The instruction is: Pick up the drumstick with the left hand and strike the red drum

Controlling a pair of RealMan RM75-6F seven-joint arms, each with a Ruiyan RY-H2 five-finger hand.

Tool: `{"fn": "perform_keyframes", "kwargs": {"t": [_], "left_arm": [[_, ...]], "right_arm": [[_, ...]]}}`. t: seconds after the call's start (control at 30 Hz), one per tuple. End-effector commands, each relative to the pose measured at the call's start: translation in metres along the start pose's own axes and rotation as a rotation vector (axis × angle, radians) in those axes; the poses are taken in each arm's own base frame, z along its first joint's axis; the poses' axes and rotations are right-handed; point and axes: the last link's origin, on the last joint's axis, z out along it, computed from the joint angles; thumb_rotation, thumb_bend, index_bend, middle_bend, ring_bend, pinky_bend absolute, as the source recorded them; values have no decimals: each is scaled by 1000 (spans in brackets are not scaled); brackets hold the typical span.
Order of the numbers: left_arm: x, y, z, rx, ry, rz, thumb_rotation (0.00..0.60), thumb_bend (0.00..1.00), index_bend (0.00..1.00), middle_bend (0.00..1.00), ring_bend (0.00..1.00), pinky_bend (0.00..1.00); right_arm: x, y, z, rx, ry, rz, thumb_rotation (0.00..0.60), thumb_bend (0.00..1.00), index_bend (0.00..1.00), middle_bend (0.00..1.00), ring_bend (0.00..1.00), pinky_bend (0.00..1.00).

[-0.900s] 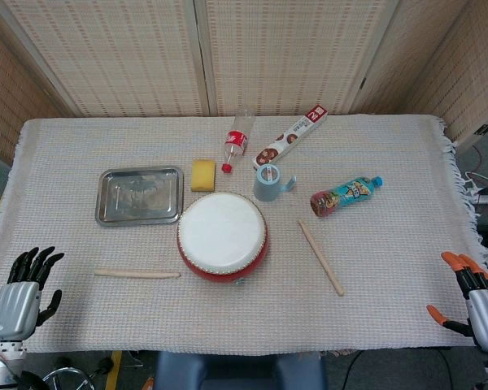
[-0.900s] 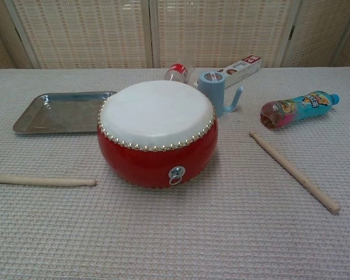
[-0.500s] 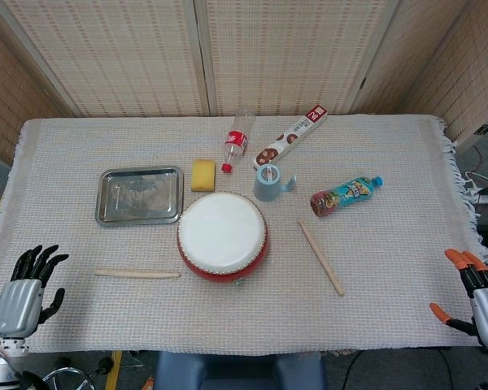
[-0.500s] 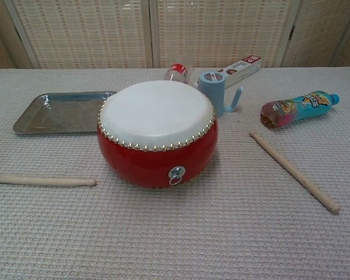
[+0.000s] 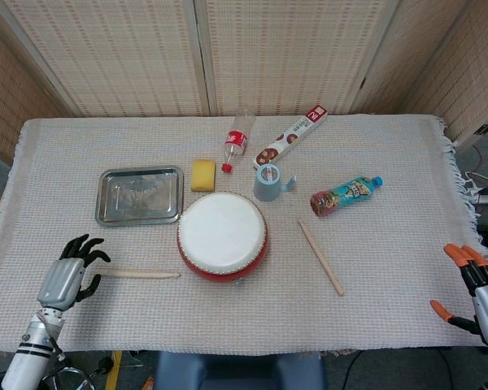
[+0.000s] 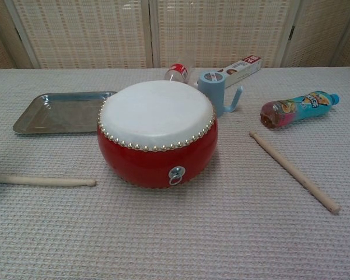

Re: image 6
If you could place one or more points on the light blue plastic cup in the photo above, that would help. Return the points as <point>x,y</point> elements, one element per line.
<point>213,87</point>

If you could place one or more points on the wooden drumstick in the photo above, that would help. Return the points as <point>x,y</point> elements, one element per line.
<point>41,180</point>
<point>291,170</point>

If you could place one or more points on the long white wrap box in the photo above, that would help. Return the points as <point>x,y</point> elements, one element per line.
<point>242,71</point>

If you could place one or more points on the rectangular metal tray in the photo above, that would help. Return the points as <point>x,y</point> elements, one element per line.
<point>61,113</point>

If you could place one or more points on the woven folding screen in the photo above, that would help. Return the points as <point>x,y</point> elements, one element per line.
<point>105,32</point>

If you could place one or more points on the white woven tablecloth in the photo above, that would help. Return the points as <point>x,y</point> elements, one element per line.
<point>175,233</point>

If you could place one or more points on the red drum white skin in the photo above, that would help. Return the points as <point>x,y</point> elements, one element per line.
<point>154,122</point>

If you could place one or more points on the clear bottle red label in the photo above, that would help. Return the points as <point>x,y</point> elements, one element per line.
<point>178,71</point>

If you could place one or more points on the tea bottle blue cap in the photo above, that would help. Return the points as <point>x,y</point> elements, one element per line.
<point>297,109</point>

